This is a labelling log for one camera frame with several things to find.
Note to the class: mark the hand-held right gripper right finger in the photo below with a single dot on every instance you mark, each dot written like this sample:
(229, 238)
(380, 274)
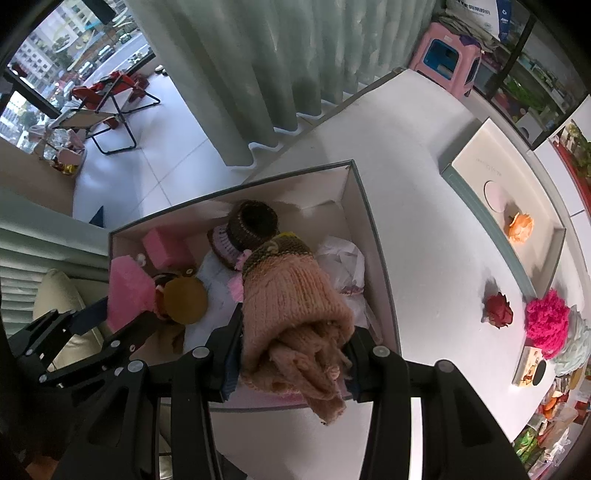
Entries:
(358, 369)

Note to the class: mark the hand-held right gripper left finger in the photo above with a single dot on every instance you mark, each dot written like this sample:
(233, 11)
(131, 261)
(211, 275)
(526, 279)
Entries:
(229, 369)

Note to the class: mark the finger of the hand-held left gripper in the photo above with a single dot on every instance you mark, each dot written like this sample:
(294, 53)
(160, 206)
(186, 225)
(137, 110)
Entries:
(122, 355)
(90, 318)

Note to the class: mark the deep pink sponge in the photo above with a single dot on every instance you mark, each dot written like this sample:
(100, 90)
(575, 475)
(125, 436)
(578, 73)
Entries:
(129, 286)

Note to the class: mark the mustard yellow fabric hat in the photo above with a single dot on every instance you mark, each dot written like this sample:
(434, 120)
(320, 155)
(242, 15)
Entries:
(184, 300)

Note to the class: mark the light pink sponge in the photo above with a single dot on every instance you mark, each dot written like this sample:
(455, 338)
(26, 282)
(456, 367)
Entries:
(166, 247)

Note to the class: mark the white plastic bag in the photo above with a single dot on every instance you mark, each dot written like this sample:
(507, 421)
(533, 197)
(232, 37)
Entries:
(341, 258)

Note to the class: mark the grey cardboard box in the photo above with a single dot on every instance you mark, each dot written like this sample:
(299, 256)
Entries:
(364, 240)

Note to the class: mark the brown knitted hat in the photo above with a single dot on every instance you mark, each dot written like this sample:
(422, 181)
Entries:
(251, 221)

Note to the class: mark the grey green curtain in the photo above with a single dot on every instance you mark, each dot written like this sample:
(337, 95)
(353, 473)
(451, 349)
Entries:
(277, 60)
(46, 240)

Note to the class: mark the red fabric rose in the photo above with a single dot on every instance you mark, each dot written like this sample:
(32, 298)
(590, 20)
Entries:
(498, 310)

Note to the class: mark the small printed card box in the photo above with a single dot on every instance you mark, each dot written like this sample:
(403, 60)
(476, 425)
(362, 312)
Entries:
(524, 367)

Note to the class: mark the black round disc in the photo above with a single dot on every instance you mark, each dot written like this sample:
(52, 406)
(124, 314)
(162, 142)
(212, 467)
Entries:
(539, 373)

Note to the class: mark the hot pink fluffy cloth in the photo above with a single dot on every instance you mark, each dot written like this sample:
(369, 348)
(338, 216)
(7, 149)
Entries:
(547, 323)

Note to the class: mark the pile of colourful snack packets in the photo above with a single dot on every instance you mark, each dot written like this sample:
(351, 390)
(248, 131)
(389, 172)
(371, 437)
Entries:
(554, 415)

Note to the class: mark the orange fabric flower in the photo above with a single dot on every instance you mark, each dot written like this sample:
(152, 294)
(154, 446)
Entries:
(519, 227)

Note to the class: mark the mint fluffy cloth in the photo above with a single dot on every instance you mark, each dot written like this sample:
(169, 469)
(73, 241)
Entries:
(575, 350)

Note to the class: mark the red cloth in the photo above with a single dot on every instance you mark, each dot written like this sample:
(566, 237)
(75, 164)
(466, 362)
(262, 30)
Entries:
(106, 90)

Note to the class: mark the grey box lid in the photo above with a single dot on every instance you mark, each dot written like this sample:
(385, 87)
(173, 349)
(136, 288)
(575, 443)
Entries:
(485, 157)

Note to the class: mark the pink plastic stool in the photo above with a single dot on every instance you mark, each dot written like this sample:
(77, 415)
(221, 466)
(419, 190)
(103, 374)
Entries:
(443, 60)

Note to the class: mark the black framed display cabinet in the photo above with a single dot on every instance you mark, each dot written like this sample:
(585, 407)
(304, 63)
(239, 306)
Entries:
(531, 83)

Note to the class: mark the white printed bag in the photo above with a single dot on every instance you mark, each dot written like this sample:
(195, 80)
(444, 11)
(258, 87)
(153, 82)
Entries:
(475, 18)

